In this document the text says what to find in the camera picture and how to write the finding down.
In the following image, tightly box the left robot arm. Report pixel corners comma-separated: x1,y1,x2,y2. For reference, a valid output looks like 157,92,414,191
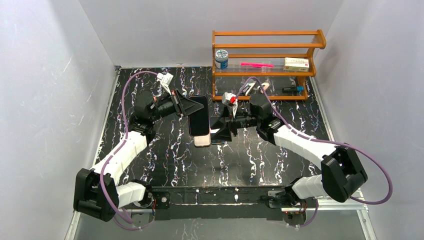
73,90,205,224

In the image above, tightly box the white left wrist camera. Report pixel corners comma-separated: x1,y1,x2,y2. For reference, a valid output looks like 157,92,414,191
156,72,174,95

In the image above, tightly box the black base bar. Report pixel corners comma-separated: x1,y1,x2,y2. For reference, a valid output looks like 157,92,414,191
151,186,290,221

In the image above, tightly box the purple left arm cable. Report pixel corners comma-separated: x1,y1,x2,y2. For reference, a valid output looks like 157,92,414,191
99,70,160,231

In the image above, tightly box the pink pen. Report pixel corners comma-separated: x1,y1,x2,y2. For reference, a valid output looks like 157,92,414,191
240,62,274,68

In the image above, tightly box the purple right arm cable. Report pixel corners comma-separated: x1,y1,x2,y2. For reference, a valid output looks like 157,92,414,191
235,76,394,228

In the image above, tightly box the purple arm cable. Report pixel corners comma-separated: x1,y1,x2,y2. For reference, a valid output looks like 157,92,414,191
235,76,394,228
99,70,160,231

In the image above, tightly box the black blue marker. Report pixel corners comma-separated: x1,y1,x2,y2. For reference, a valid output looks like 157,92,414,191
282,86,304,93

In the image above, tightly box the pink white clip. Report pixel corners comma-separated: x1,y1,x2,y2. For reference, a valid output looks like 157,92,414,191
257,82,269,94

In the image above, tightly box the aluminium frame rail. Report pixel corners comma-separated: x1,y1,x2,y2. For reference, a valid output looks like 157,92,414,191
316,196,368,211

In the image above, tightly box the white red small box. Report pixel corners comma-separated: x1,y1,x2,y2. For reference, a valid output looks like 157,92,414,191
283,57,310,72

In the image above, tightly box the orange wooden shelf rack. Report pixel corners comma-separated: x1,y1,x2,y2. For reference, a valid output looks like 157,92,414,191
212,29,327,90

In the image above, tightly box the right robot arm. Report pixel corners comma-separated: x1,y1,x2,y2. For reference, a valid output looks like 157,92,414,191
211,92,368,204

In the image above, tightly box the pink phone case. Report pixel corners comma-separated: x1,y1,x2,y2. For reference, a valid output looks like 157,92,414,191
193,134,211,148

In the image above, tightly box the blue white round jar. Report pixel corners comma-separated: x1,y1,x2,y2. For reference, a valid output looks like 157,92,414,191
214,49,229,69

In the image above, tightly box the teal white stapler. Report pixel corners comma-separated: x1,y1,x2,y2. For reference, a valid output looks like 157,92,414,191
241,80,256,96

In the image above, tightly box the black remote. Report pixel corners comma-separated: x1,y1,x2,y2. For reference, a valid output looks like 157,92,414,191
188,95,210,137

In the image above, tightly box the black smartphone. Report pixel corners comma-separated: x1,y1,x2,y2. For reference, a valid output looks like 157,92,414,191
211,139,226,145

